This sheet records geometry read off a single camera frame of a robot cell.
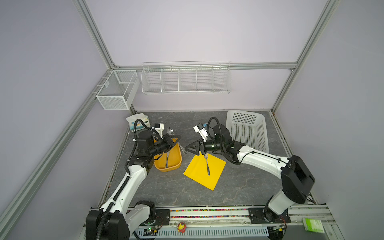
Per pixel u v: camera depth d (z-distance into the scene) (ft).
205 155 3.16
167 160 3.08
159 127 2.38
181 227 2.19
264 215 2.17
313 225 2.28
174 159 3.08
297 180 1.46
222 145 2.07
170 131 2.42
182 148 2.35
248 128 3.59
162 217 2.43
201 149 2.19
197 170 2.97
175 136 2.45
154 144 2.14
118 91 3.26
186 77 3.22
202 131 2.32
